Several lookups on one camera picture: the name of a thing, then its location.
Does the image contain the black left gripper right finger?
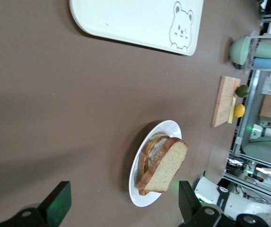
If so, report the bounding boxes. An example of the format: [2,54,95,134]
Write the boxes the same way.
[178,181,224,227]

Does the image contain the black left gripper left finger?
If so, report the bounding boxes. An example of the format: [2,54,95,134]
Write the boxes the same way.
[13,181,72,227]

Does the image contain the white round plate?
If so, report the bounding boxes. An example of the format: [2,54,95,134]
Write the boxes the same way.
[128,120,183,208]

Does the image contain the yellow plastic knife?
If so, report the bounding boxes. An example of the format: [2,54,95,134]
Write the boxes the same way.
[227,94,236,124]

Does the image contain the yellow lemon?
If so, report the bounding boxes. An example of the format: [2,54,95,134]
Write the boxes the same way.
[234,103,246,118]

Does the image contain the wooden cutting board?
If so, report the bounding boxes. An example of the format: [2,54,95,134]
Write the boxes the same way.
[211,75,241,128]

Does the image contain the green avocado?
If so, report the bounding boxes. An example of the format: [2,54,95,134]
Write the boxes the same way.
[236,84,250,98]

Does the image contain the blue cup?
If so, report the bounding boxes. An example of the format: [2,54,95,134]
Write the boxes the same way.
[253,56,271,70]

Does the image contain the mint green bowl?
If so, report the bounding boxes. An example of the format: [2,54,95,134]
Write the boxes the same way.
[228,36,251,66]

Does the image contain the green cup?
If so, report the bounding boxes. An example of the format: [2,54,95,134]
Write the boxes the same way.
[255,42,271,59]

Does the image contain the cream bear print tray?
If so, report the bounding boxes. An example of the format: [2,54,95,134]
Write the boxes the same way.
[69,0,204,57]

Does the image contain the aluminium frame structure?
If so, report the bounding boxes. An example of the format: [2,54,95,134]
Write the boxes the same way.
[224,68,271,197]

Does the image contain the white wire cup rack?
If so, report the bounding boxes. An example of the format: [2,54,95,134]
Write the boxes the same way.
[244,30,271,74]

